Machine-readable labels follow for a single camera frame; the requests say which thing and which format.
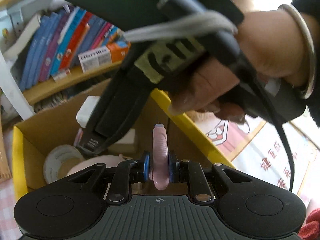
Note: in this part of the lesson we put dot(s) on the wooden chessboard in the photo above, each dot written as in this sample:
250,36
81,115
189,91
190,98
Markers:
3,160

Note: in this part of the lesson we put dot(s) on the red garment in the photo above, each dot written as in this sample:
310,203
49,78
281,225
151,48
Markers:
311,226

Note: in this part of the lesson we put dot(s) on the person's right hand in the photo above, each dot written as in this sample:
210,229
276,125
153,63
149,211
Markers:
270,45

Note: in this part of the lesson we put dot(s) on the white tape roll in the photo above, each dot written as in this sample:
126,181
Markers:
53,160

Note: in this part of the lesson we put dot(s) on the pink plush toy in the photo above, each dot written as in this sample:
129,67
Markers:
100,160

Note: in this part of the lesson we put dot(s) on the pink checked tablecloth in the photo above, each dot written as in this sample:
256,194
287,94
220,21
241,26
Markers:
262,160

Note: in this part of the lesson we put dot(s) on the small white red box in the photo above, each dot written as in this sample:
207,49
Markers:
61,75

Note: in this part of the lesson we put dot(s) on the white charger plug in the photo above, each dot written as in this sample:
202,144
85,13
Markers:
85,112

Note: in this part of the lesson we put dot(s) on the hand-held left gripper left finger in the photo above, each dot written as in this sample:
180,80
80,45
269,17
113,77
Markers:
145,167

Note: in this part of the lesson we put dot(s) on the pink ribbed clip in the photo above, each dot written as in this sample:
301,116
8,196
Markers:
160,155

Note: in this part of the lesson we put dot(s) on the person's right forearm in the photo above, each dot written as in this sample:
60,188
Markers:
316,12

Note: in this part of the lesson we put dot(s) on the yellow cardboard box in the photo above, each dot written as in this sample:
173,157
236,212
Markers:
40,130

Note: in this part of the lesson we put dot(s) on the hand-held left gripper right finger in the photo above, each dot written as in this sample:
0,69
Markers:
173,167

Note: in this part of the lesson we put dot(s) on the row of colourful books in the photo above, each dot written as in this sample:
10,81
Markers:
50,50

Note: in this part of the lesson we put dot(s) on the grey shelf unit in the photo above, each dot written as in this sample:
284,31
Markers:
12,90

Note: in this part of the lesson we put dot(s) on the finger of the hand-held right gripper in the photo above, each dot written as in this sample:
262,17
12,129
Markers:
91,143

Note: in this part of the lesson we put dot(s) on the orange white carton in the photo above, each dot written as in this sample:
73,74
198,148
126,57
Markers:
100,57

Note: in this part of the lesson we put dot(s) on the cream rectangular block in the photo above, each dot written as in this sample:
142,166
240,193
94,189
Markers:
127,142

